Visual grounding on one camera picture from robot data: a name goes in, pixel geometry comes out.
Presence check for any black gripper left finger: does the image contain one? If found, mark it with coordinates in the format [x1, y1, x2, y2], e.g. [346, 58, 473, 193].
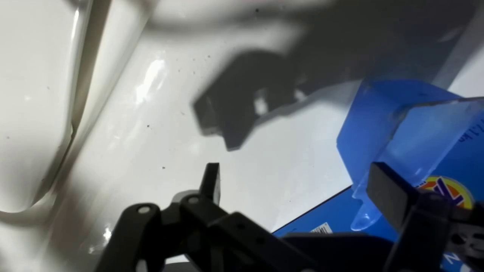
[93, 160, 325, 272]

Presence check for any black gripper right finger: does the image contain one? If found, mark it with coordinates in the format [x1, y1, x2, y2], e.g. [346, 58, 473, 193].
[364, 160, 484, 272]

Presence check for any blue cardboard detergent box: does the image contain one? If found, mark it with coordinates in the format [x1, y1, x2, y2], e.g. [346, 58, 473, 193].
[270, 99, 484, 272]

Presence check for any white washing machine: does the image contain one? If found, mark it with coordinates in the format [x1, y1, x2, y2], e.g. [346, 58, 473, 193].
[0, 0, 484, 272]

